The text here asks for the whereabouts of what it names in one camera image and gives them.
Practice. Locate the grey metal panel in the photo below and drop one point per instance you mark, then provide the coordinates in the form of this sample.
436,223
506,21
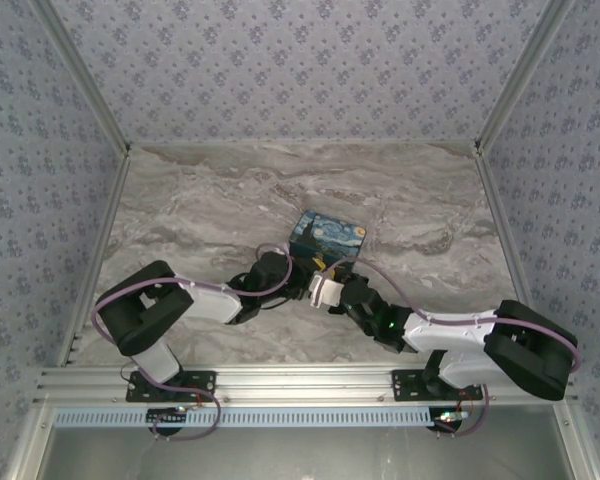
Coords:
300,455

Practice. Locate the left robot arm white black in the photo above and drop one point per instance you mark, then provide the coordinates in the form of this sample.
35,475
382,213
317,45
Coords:
210,302

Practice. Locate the aluminium table side rail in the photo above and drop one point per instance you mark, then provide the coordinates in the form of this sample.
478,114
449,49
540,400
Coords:
109,225
502,225

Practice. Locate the starry night print box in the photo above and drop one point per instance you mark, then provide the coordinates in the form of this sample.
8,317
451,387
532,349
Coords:
330,235

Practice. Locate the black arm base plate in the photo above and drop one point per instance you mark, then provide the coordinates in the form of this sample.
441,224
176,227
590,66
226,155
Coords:
200,382
410,385

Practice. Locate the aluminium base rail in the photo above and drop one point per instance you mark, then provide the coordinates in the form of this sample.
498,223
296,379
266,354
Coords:
300,385

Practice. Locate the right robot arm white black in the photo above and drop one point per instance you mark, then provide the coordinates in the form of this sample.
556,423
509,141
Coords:
445,332

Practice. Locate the aluminium frame post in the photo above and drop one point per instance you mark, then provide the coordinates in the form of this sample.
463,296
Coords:
84,75
27,445
580,445
521,75

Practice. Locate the small circuit board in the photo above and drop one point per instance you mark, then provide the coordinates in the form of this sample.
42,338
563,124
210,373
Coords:
450,419
167,420

